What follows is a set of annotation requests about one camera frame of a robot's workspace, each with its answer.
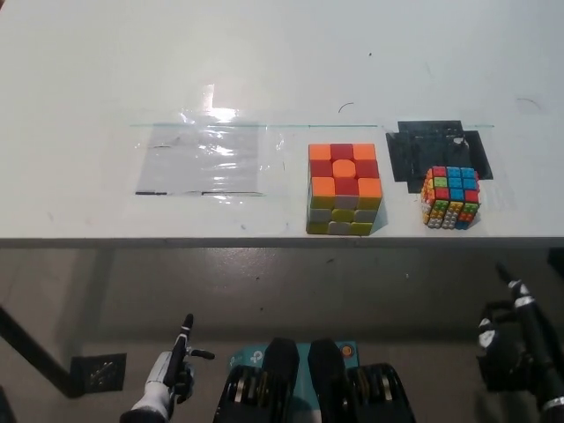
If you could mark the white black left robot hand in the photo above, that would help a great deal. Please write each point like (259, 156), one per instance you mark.
(164, 374)

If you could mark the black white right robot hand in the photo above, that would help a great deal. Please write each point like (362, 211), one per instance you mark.
(511, 365)

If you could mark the small studded multicolour cube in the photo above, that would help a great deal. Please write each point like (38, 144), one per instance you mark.
(449, 194)

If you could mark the teal robot top panel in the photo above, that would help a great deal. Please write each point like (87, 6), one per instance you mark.
(247, 357)

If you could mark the large orange red puzzle cube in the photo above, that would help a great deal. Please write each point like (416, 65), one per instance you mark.
(343, 185)

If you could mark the black square floor marker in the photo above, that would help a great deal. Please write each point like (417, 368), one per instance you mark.
(99, 372)

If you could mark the black diagonal table leg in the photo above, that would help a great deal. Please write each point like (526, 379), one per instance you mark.
(31, 348)

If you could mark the clear plastic sheet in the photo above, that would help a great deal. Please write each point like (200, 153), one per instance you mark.
(185, 172)

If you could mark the clear plastic film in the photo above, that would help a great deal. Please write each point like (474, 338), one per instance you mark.
(207, 145)

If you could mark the black square mat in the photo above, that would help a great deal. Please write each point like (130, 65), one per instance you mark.
(410, 150)

